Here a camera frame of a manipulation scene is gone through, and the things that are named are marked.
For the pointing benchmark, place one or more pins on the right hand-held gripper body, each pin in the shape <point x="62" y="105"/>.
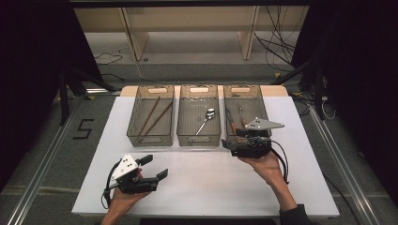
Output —
<point x="250" y="146"/>

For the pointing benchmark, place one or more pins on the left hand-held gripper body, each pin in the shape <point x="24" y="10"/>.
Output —
<point x="126" y="167"/>

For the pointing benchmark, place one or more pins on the grey translucent plastic bin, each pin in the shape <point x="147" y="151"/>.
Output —
<point x="156" y="125"/>
<point x="253" y="106"/>
<point x="194" y="115"/>

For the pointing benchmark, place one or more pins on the silver metal spoon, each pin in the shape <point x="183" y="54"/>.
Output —
<point x="210" y="114"/>

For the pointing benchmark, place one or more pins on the person's right hand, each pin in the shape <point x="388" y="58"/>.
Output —
<point x="267" y="168"/>

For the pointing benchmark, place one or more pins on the person's left hand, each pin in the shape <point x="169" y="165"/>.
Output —
<point x="123" y="201"/>

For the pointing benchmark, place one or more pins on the white table mat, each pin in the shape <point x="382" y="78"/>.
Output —
<point x="194" y="187"/>

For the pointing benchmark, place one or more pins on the black metal stand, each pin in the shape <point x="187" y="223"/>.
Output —
<point x="64" y="100"/>
<point x="318" y="90"/>

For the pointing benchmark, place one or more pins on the light wooden shelf unit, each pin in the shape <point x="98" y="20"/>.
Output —
<point x="187" y="18"/>

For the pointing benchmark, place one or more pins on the black curtain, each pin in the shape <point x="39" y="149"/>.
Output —
<point x="363" y="78"/>
<point x="31" y="78"/>

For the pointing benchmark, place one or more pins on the silver aluminium floor rail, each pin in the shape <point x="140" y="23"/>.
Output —
<point x="341" y="162"/>
<point x="40" y="175"/>

